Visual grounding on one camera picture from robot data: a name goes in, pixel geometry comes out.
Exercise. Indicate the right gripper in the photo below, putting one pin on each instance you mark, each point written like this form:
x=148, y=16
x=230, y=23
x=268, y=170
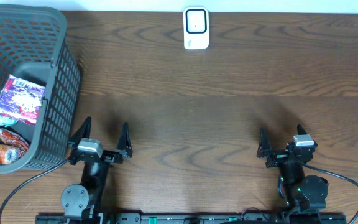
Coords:
x=264, y=151

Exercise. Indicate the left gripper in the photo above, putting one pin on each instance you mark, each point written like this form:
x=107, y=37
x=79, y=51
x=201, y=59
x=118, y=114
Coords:
x=105, y=156

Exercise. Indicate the orange snack bar wrapper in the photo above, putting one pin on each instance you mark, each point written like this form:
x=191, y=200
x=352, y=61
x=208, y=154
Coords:
x=13, y=139

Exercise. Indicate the purple white snack package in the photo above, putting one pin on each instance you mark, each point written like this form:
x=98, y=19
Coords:
x=21, y=100

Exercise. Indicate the teal snack packet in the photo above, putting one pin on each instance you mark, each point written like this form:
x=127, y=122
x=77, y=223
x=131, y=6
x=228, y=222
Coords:
x=6, y=121

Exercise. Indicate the small orange tissue pack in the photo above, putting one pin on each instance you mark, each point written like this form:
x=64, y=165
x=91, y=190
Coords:
x=9, y=154

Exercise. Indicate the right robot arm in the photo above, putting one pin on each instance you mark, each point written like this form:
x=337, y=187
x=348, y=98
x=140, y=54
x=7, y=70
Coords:
x=303, y=193

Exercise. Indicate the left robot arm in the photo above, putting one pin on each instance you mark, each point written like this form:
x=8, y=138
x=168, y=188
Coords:
x=81, y=202

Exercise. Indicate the white barcode scanner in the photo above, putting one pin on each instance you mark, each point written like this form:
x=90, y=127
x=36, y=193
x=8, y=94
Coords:
x=196, y=34

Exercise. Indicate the grey plastic shopping basket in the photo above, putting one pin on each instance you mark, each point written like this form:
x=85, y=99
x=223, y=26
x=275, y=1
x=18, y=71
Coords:
x=33, y=47

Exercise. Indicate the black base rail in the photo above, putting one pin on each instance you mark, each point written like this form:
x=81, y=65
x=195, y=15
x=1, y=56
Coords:
x=135, y=218

